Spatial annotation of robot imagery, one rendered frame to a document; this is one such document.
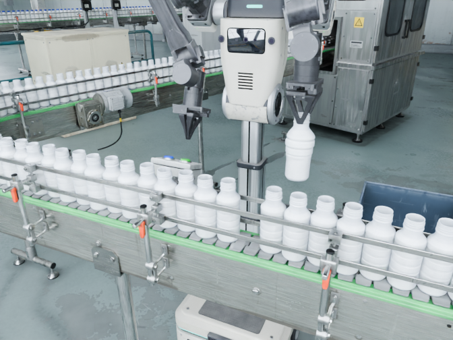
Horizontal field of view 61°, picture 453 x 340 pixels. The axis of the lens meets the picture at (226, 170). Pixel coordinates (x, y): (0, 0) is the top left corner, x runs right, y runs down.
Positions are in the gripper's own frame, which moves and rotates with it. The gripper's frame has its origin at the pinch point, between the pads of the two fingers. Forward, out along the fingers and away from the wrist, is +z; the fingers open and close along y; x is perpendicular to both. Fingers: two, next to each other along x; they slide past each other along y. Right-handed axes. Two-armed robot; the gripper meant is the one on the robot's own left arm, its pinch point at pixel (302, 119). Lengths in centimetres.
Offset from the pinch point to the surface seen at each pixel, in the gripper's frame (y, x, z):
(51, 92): 65, 164, 19
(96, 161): -15, 54, 15
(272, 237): -14.2, 1.4, 25.5
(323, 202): -10.1, -9.0, 15.8
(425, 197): 49, -33, 36
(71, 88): 77, 160, 18
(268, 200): -13.6, 2.9, 16.3
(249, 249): -13.9, 7.0, 30.7
